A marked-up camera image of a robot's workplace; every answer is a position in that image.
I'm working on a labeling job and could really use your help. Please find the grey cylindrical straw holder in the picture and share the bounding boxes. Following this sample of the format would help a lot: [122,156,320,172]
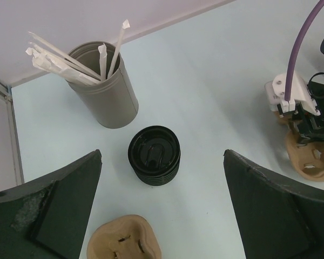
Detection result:
[68,41,139,128]

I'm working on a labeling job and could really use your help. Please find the stack of black lids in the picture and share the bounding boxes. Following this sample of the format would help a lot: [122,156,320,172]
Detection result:
[127,125,181,186]

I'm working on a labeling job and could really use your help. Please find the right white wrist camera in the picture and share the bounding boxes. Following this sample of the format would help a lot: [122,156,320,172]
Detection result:
[265,72,321,116]

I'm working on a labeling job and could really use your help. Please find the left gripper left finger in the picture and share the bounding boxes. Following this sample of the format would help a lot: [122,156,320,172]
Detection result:
[0,150,102,258]

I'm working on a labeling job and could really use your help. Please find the brown pulp cup carrier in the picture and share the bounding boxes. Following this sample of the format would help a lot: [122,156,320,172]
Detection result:
[273,112,324,182]

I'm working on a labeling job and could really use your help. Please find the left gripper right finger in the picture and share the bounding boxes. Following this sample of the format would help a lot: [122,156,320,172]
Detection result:
[224,149,324,258]

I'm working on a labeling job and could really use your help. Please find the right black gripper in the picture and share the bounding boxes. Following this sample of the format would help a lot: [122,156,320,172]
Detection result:
[276,73,324,143]

